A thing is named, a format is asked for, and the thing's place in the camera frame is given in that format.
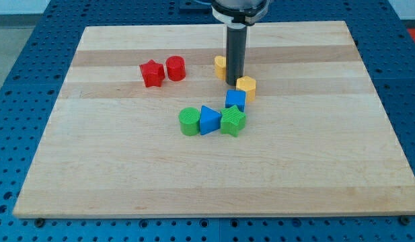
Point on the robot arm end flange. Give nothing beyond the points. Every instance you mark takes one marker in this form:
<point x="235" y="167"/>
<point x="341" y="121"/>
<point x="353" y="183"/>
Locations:
<point x="239" y="13"/>

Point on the green star block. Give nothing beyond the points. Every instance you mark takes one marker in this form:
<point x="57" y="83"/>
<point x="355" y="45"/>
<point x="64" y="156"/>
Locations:
<point x="232" y="121"/>

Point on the red star block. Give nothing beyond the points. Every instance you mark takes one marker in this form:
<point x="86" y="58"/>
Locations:
<point x="152" y="73"/>

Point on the blue triangle block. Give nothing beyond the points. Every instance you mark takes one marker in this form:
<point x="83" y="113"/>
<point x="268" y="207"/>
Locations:
<point x="210" y="120"/>

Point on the green cylinder block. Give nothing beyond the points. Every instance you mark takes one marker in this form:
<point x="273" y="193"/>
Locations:
<point x="189" y="119"/>

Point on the blue cube block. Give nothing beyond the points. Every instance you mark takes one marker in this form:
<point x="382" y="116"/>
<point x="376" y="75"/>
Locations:
<point x="235" y="98"/>

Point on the yellow hexagon block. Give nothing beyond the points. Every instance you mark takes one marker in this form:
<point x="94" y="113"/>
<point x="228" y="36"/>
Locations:
<point x="248" y="85"/>

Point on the yellow half-round block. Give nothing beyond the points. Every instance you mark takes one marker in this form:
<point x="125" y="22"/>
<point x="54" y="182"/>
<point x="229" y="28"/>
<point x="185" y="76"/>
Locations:
<point x="220" y="67"/>

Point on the wooden board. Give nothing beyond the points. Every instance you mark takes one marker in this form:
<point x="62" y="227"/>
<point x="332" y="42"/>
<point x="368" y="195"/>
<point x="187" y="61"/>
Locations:
<point x="317" y="140"/>

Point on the red cylinder block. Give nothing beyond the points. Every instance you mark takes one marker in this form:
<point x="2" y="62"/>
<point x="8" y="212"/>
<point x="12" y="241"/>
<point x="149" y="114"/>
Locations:
<point x="176" y="70"/>

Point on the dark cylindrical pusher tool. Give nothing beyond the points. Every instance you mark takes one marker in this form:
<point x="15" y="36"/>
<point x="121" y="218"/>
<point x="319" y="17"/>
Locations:
<point x="235" y="54"/>

